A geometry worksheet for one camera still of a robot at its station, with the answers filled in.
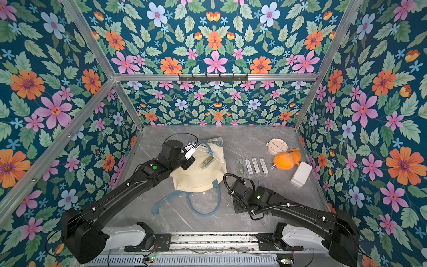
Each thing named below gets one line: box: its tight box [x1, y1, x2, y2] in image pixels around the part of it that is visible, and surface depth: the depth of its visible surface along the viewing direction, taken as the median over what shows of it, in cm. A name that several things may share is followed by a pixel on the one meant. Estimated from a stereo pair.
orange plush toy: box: [273, 147, 302, 171], surface depth 95 cm
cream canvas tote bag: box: [151, 136, 228, 217], surface depth 91 cm
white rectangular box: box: [290, 161, 313, 189], surface depth 93 cm
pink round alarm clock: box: [265, 137, 289, 157], surface depth 107 cm
